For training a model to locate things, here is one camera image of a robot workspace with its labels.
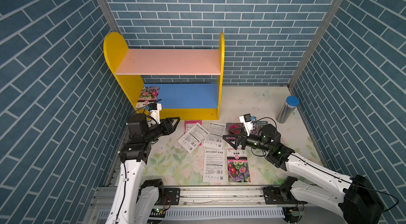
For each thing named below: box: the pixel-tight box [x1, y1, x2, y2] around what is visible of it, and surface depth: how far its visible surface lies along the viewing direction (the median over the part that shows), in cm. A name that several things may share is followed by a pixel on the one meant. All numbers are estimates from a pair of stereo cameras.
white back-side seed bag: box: [202, 148, 226, 184], surface depth 84 cm
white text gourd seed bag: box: [203, 122, 227, 149], surface depth 96 cm
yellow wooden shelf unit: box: [103, 31, 225, 121], surface depth 79 cm
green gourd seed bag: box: [176, 122, 211, 154], surface depth 95 cm
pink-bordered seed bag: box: [183, 119, 203, 135], surface depth 101 cm
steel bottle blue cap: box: [275, 95, 300, 124], surface depth 92 cm
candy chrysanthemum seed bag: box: [136, 86, 161, 109], surface depth 98 cm
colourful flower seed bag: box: [226, 148, 252, 183], surface depth 84 cm
